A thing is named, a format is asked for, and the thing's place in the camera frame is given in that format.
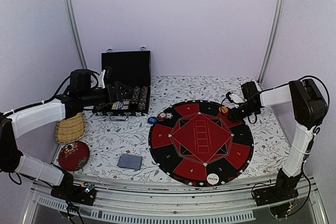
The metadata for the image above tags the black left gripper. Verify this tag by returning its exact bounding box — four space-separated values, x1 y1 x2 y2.
80 81 134 107

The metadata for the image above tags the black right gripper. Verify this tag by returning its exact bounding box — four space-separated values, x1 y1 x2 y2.
229 102 258 123

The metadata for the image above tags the orange round blind button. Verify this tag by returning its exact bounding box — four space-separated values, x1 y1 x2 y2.
219 106 229 114

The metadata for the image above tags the blue small blind button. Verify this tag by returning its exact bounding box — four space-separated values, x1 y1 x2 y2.
147 116 158 125

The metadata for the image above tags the red orange chip stack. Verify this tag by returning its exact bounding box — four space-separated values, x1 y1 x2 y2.
157 112 167 121

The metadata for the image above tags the white blue dealer button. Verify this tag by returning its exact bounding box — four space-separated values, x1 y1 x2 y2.
207 173 219 185

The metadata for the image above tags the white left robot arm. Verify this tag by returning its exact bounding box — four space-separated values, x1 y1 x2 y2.
1 67 133 200

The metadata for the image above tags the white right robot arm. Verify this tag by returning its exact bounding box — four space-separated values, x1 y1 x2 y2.
225 75 330 201

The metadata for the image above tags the blue texas holdem card box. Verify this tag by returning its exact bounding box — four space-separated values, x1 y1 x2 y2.
111 100 130 110

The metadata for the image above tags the chip row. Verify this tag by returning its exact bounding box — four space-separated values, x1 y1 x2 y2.
130 86 141 110
138 86 149 112

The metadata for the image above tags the black poker chip case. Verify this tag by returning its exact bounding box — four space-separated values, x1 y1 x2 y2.
92 50 151 117

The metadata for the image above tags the far right chip row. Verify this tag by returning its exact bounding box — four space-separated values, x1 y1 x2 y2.
138 86 149 112

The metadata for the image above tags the floral white tablecloth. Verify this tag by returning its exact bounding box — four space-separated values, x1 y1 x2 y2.
74 76 290 183

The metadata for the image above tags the round red black poker mat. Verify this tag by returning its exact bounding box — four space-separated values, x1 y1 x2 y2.
149 100 254 187

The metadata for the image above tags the woven bamboo tray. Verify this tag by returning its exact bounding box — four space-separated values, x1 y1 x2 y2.
55 112 86 144

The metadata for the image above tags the blue playing card deck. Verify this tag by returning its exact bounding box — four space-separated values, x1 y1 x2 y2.
117 154 143 170

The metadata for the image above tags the red floral round cushion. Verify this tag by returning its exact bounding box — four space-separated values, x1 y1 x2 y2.
58 141 90 172

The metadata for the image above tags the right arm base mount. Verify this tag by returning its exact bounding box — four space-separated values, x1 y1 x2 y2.
251 178 299 219

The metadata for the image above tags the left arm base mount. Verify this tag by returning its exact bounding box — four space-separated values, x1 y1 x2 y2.
50 180 97 206

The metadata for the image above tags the aluminium frame post left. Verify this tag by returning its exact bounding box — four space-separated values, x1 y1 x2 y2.
64 0 88 69

